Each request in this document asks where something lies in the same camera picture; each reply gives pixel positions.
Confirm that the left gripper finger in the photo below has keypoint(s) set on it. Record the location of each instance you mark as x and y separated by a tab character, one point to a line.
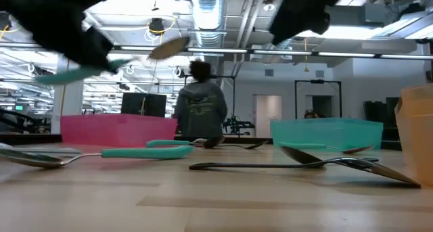
103	63
103	44

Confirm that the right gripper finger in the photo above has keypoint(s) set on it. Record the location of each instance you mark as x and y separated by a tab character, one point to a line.
282	27
299	27

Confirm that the black metal spoon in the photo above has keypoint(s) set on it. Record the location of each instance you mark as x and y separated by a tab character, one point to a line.
379	172
297	156
258	144
214	141

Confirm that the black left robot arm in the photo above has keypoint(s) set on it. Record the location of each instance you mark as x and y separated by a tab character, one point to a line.
40	5

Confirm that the round ceiling fixture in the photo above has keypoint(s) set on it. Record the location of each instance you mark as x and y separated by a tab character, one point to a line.
269	6

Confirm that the white building pillar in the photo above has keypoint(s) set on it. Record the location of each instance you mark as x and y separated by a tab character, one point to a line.
72	103

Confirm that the pink plastic bin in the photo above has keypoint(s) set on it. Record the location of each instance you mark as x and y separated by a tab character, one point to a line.
118	130

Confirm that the long linear light strip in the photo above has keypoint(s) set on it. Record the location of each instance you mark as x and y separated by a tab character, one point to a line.
216	50

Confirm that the green exit sign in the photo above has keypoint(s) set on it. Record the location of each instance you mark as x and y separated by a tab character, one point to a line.
19	107

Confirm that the person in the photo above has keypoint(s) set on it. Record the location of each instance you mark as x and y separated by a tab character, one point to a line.
199	107
311	114

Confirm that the black background robot arms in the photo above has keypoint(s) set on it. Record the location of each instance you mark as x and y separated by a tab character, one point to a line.
236	125

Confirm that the teal plastic bin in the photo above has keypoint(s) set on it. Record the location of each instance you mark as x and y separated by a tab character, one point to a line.
338	132

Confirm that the black background cabinets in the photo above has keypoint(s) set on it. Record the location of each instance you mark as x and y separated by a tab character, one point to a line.
373	111

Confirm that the orange plastic bin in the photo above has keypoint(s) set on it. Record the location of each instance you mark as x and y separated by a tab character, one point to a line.
417	134

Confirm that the grey wall vent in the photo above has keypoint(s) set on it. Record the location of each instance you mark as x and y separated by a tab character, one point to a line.
319	73
269	72

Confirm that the black overhead camera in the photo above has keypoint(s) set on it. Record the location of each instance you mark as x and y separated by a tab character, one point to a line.
156	25

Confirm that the silver spiral air duct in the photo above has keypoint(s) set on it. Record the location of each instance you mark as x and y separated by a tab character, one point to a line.
207	15

